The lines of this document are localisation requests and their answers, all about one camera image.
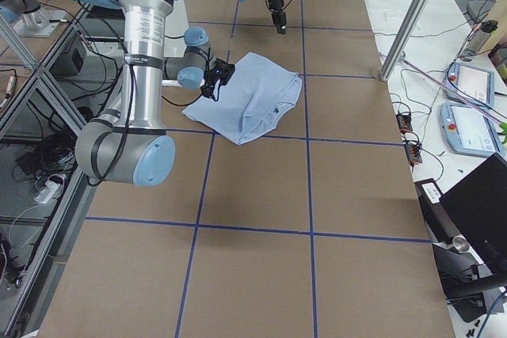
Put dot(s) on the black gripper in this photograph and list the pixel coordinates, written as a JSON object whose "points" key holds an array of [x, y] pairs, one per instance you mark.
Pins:
{"points": [[274, 1], [209, 87]]}

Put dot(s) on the light blue t-shirt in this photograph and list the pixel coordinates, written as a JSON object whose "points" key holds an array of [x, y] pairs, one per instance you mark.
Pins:
{"points": [[258, 94]]}

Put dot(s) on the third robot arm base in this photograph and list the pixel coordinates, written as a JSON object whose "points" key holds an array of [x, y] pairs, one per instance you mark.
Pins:
{"points": [[30, 18]]}

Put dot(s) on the orange black connector box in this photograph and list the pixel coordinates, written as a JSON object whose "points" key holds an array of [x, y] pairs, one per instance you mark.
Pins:
{"points": [[404, 122]]}

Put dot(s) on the white power strip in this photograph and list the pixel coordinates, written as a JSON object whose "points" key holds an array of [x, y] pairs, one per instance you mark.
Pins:
{"points": [[47, 192]]}

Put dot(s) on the clear water bottle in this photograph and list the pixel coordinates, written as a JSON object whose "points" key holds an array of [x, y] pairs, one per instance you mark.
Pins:
{"points": [[480, 35]]}

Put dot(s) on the far blue teach pendant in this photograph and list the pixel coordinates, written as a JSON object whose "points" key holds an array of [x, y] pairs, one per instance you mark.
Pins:
{"points": [[474, 82]]}

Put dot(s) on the blue teach pendant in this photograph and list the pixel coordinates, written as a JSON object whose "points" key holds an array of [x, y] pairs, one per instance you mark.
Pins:
{"points": [[474, 82], [468, 132]]}

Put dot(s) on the near blue teach pendant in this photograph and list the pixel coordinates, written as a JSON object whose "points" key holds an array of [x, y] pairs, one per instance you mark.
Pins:
{"points": [[468, 132]]}

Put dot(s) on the reacher grabber stick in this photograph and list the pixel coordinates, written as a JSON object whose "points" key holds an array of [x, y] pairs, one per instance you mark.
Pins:
{"points": [[463, 98]]}

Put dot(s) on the black laptop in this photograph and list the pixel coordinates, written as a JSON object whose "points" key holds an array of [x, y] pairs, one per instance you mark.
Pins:
{"points": [[477, 207]]}

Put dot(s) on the aluminium frame post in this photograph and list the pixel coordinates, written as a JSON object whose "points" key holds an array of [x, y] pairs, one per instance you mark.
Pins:
{"points": [[402, 37]]}

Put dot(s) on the aluminium frame rail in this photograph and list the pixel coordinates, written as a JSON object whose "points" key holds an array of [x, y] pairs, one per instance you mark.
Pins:
{"points": [[62, 82]]}

